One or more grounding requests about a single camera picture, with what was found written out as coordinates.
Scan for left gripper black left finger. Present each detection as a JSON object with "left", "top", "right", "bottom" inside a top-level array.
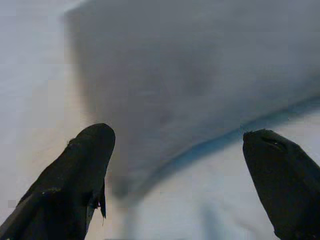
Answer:
[{"left": 0, "top": 122, "right": 117, "bottom": 240}]

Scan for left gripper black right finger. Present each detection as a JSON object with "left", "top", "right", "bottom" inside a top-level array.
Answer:
[{"left": 242, "top": 128, "right": 320, "bottom": 240}]

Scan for grey bear pillow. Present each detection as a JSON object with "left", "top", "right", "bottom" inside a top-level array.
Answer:
[{"left": 63, "top": 0, "right": 320, "bottom": 210}]

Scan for white quilted mattress topper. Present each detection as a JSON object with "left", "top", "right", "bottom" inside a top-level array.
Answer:
[{"left": 0, "top": 0, "right": 320, "bottom": 240}]

